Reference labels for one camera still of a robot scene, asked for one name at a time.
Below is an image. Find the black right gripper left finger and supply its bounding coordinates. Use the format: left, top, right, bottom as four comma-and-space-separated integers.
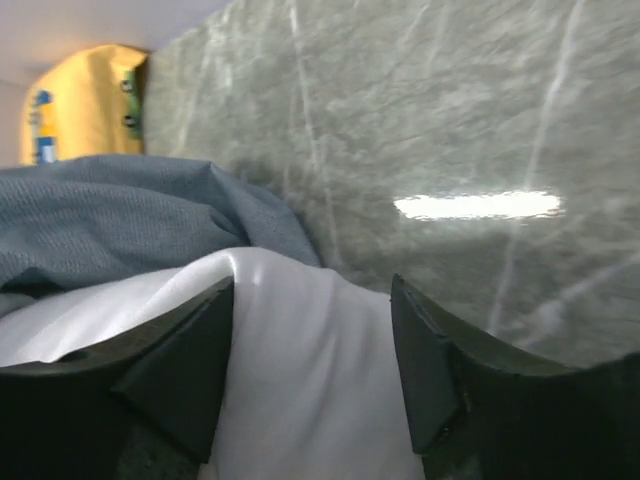
1, 278, 234, 479

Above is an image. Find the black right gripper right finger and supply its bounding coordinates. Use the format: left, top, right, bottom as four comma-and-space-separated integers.
391, 277, 639, 479

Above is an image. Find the white pillow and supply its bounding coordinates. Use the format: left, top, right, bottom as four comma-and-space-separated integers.
1, 248, 423, 479

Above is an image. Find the grey striped pillowcase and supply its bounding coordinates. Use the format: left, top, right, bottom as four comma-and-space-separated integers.
1, 154, 321, 297

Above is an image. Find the yellow cartoon car pillow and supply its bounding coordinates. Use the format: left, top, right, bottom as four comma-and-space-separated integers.
20, 44, 148, 165

